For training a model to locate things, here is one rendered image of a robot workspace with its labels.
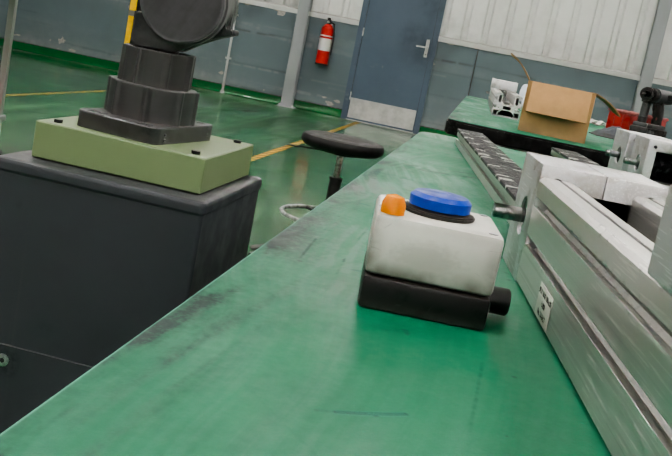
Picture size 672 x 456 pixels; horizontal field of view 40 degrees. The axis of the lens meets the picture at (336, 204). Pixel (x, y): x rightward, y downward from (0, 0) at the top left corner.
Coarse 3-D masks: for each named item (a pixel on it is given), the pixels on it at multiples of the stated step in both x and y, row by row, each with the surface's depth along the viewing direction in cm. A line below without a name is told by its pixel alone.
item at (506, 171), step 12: (468, 132) 177; (468, 144) 155; (480, 144) 154; (492, 144) 159; (480, 156) 135; (492, 156) 137; (504, 156) 141; (492, 168) 120; (504, 168) 123; (516, 168) 126; (504, 180) 109; (516, 180) 112; (516, 192) 100
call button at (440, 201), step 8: (416, 192) 59; (424, 192) 59; (432, 192) 59; (440, 192) 60; (448, 192) 61; (416, 200) 59; (424, 200) 58; (432, 200) 58; (440, 200) 58; (448, 200) 58; (456, 200) 58; (464, 200) 59; (424, 208) 58; (432, 208) 58; (440, 208) 58; (448, 208) 58; (456, 208) 58; (464, 208) 58
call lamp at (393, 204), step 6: (384, 198) 57; (390, 198) 57; (396, 198) 56; (402, 198) 57; (384, 204) 57; (390, 204) 56; (396, 204) 56; (402, 204) 57; (384, 210) 57; (390, 210) 56; (396, 210) 56; (402, 210) 57
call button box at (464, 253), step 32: (384, 224) 56; (416, 224) 56; (448, 224) 57; (480, 224) 59; (384, 256) 57; (416, 256) 57; (448, 256) 56; (480, 256) 56; (384, 288) 57; (416, 288) 57; (448, 288) 57; (480, 288) 57; (448, 320) 57; (480, 320) 57
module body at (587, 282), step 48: (576, 192) 66; (576, 240) 60; (624, 240) 48; (528, 288) 67; (576, 288) 53; (624, 288) 48; (576, 336) 51; (624, 336) 42; (576, 384) 49; (624, 384) 42; (624, 432) 40
